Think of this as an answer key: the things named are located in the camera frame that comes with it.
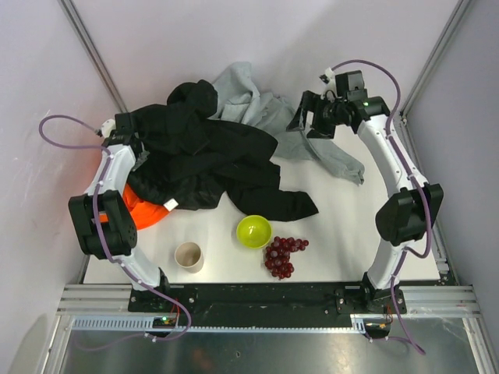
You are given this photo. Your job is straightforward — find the large black cloth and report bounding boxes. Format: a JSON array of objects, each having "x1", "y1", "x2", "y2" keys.
[{"x1": 120, "y1": 79, "x2": 319, "y2": 222}]

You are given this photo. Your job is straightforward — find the grey sweatshirt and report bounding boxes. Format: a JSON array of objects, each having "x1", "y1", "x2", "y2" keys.
[{"x1": 212, "y1": 62, "x2": 365, "y2": 185}]

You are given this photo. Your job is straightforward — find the orange cloth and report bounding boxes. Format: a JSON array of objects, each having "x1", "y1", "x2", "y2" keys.
[{"x1": 98, "y1": 184, "x2": 170, "y2": 230}]

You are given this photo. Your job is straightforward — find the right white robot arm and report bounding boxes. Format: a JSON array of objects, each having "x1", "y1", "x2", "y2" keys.
[{"x1": 287, "y1": 69, "x2": 444, "y2": 314}]

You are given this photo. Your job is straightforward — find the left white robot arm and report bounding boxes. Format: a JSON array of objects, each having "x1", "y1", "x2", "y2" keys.
[{"x1": 69, "y1": 114, "x2": 169, "y2": 295}]

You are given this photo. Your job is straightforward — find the lime green bowl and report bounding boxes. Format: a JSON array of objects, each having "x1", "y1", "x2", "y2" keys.
[{"x1": 235, "y1": 215, "x2": 273, "y2": 249}]

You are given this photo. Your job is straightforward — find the red grape bunch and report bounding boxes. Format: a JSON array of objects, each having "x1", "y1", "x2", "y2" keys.
[{"x1": 263, "y1": 236, "x2": 310, "y2": 281}]

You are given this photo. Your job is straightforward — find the beige cup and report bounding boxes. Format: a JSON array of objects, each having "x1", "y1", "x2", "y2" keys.
[{"x1": 174, "y1": 242, "x2": 204, "y2": 273}]

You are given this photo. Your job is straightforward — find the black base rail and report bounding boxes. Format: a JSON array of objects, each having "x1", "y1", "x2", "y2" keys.
[{"x1": 128, "y1": 280, "x2": 407, "y2": 326}]

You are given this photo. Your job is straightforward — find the grey cable duct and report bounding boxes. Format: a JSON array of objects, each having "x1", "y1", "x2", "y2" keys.
[{"x1": 72, "y1": 315, "x2": 389, "y2": 334}]

